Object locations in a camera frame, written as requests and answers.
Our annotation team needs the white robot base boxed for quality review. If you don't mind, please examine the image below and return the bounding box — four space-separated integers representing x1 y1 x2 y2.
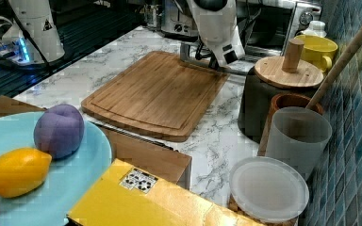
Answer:
0 0 65 67

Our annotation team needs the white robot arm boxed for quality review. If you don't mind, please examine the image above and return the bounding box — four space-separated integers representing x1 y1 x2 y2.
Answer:
187 0 245 67

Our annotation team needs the silver toaster oven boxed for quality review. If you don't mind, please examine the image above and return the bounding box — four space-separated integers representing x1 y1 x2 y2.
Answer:
236 0 321 62

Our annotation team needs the bamboo cutting board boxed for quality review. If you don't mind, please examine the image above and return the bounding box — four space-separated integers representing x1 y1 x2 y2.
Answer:
81 51 228 142

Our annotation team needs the silver coffee machine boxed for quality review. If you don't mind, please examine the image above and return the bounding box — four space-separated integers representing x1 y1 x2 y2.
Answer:
141 0 198 38

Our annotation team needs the yellow cardboard box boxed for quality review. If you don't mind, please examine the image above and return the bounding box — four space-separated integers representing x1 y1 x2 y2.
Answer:
67 160 264 226

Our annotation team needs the brown wooden utensil holder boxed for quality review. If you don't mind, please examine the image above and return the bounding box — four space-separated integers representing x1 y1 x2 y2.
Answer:
257 92 325 157

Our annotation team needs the jar with frosted lid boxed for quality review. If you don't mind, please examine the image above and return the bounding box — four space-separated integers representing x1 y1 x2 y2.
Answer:
229 156 309 223

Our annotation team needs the frosted plastic cup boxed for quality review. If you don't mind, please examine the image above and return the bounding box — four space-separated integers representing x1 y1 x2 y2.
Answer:
265 106 332 180

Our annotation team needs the black canister with wooden lid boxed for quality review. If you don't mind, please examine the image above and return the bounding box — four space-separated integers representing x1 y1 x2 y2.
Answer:
238 38 323 143

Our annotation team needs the purple toy plum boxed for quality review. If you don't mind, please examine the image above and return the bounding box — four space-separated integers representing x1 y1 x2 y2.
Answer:
34 104 85 159

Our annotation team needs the yellow mug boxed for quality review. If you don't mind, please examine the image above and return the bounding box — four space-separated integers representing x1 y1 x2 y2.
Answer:
296 35 338 73

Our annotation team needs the white bottle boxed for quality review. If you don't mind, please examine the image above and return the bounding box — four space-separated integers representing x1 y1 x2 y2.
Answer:
302 21 327 38

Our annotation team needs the yellow toy lemon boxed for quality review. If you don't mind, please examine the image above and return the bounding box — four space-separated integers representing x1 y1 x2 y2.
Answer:
0 148 52 198

